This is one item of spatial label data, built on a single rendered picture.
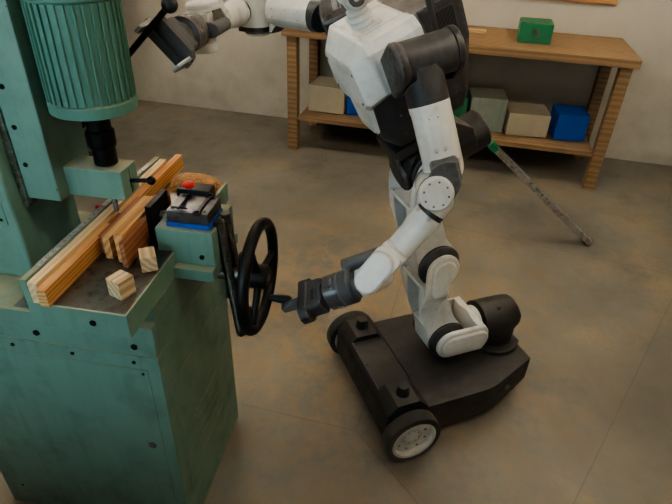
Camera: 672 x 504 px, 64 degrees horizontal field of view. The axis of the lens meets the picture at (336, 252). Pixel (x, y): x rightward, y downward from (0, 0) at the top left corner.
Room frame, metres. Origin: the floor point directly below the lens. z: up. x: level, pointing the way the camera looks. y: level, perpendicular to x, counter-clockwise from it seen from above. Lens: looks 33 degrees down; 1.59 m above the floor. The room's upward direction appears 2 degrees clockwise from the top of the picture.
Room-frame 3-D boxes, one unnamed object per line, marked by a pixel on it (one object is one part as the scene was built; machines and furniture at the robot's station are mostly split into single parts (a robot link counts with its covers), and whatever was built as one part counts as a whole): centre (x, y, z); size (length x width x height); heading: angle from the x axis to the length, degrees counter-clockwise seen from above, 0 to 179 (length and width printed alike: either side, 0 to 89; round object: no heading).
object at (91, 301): (1.10, 0.41, 0.87); 0.61 x 0.30 x 0.06; 172
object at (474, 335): (1.52, -0.43, 0.28); 0.21 x 0.20 x 0.13; 112
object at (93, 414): (1.13, 0.64, 0.36); 0.58 x 0.45 x 0.71; 82
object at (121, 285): (0.87, 0.43, 0.92); 0.04 x 0.04 x 0.04; 61
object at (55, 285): (1.14, 0.52, 0.92); 0.67 x 0.02 x 0.04; 172
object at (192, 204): (1.09, 0.33, 0.99); 0.13 x 0.11 x 0.06; 172
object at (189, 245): (1.09, 0.33, 0.91); 0.15 x 0.14 x 0.09; 172
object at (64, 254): (1.12, 0.54, 0.92); 0.60 x 0.02 x 0.05; 172
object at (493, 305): (1.51, -0.40, 0.19); 0.64 x 0.52 x 0.33; 112
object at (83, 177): (1.12, 0.54, 1.03); 0.14 x 0.07 x 0.09; 82
